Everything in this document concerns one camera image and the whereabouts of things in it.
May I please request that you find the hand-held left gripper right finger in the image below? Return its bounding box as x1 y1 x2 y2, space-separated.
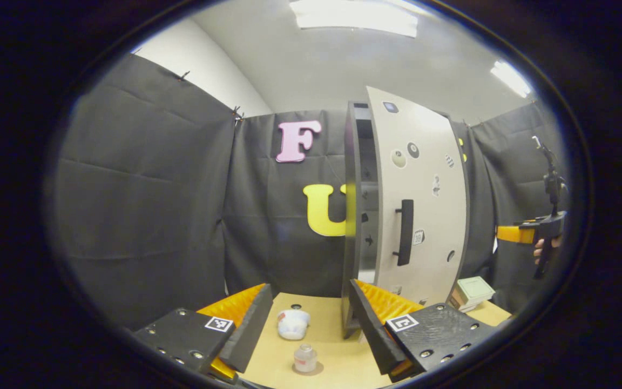
348 278 498 383

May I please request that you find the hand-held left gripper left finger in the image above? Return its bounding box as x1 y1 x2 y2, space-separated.
132 283 275 385

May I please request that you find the small clear bottle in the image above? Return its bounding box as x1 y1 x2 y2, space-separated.
293 343 319 373

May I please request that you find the round brown coaster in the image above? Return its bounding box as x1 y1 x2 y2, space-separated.
292 361 324 377

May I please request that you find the beige cabinet door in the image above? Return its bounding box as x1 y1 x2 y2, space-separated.
368 86 471 306

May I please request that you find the white crumpled plastic bag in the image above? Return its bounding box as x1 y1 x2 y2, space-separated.
277 308 312 341

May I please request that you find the narrow ceiling light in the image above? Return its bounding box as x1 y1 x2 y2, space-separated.
490 59 533 99

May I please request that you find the black backdrop cloth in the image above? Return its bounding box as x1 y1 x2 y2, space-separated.
46 54 568 330

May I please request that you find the large ceiling light panel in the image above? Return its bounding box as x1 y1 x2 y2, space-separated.
289 0 420 38

